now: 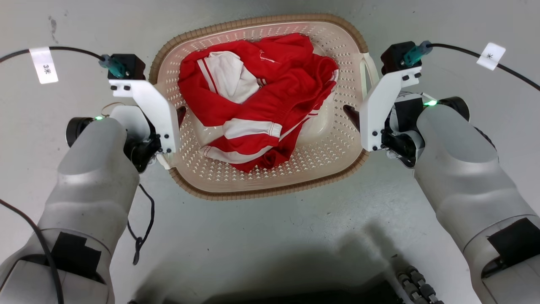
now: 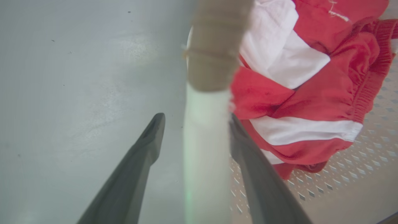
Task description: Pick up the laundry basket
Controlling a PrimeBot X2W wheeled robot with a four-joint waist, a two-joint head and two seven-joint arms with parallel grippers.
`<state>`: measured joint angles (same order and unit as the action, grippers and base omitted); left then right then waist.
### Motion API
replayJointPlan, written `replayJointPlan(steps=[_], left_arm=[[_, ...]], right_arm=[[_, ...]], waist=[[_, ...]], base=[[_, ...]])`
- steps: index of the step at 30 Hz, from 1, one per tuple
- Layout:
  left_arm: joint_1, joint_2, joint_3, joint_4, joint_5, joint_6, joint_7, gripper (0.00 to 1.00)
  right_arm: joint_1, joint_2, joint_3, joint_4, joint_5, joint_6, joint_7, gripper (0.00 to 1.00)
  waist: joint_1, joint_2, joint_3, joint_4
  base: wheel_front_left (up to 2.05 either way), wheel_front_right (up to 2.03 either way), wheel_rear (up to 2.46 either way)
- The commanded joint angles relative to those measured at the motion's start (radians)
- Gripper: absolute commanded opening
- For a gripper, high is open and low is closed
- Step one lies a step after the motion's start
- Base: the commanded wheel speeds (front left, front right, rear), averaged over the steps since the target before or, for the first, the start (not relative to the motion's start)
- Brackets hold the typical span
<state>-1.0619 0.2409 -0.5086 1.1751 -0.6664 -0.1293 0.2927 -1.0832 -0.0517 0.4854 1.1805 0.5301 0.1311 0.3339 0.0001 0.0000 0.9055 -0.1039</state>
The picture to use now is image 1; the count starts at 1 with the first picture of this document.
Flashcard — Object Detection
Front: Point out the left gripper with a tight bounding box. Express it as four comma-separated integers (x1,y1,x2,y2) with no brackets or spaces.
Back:
111,106,187,174

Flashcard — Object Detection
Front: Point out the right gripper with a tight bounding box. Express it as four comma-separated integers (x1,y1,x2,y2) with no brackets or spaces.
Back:
343,94,425,168

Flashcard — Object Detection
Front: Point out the cream perforated laundry basket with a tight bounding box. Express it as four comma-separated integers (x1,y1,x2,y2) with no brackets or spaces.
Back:
148,14,380,201

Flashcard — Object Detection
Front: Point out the red and white garment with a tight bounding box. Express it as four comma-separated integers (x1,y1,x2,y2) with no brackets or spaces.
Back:
178,33,339,173

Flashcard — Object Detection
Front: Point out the grey ribbed roller wheel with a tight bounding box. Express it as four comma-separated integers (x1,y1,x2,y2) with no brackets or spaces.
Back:
396,265,444,304

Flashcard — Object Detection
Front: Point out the white left camera bracket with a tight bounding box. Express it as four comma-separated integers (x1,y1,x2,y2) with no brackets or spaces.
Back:
109,79,181,154

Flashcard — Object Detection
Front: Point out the white camera bracket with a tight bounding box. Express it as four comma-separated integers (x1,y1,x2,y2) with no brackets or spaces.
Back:
359,66,422,152
109,79,181,154

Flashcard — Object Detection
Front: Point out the white right camera bracket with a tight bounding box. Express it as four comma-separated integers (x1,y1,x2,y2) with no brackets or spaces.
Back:
359,66,422,152

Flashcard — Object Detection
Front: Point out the thin black dangling cable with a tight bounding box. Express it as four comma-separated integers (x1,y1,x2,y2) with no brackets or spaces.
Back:
127,183,156,266

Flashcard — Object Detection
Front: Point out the black left camera cable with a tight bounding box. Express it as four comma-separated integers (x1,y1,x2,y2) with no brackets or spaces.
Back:
0,46,127,79

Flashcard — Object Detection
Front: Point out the black camera cable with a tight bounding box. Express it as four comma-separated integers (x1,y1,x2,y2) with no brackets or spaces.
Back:
402,41,540,92
0,46,127,79

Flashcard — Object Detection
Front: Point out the black right camera cable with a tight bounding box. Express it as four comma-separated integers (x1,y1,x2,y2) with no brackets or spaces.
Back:
402,41,540,92

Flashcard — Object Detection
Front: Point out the white cable tag with number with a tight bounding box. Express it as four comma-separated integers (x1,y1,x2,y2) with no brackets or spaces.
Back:
30,46,59,84

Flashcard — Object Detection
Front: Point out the white cable tag with star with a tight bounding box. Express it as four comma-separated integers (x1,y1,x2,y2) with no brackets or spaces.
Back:
476,42,506,71

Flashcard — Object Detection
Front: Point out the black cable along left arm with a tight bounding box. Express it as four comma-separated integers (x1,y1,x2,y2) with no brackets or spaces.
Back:
0,198,65,304

